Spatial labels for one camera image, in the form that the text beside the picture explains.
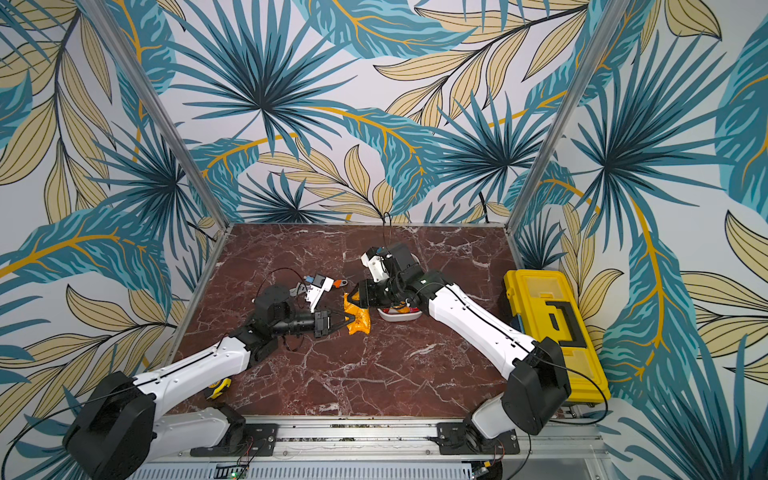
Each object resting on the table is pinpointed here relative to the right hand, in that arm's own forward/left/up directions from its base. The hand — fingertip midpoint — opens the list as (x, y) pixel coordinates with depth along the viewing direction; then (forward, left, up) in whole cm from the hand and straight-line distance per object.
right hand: (354, 297), depth 76 cm
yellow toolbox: (-2, -50, -4) cm, 50 cm away
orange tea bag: (-6, -2, -1) cm, 6 cm away
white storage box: (+4, -12, -19) cm, 23 cm away
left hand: (-6, 0, -2) cm, 7 cm away
